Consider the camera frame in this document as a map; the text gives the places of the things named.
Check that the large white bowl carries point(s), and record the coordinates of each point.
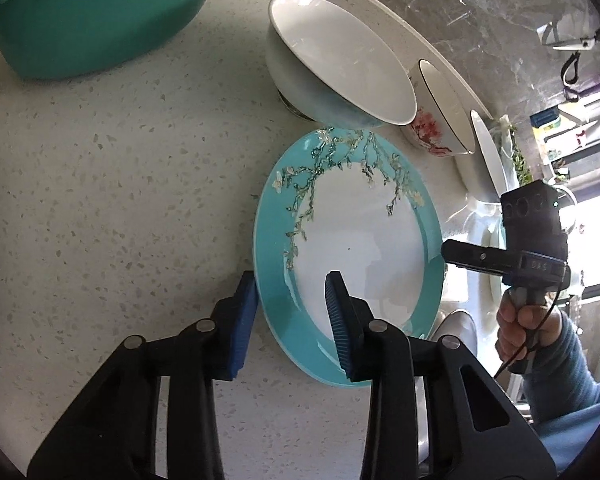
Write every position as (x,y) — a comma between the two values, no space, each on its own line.
(330,50)

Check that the white plate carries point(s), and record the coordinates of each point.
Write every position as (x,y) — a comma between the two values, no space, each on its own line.
(487,160)

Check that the teal plastic basin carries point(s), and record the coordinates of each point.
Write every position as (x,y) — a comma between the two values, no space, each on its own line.
(105,15)

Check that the bag of green vegetables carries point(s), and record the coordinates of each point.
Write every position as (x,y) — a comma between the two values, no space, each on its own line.
(522,170)

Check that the teal floral plate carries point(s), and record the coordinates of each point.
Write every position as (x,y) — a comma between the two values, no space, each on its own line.
(360,240)

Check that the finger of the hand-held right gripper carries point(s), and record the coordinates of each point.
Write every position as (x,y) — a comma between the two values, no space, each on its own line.
(470,255)

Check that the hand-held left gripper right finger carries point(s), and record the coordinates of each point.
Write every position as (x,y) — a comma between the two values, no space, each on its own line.
(337,320)

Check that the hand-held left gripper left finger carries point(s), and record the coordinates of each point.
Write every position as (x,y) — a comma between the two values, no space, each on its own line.
(242,330)

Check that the person's right hand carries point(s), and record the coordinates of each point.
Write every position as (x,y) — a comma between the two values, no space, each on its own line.
(509,322)

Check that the blue and yellow sponge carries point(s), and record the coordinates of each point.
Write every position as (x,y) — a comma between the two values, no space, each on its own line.
(545,118)

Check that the white bowl with red flowers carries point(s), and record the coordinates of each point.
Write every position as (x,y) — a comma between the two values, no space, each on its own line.
(427,132)

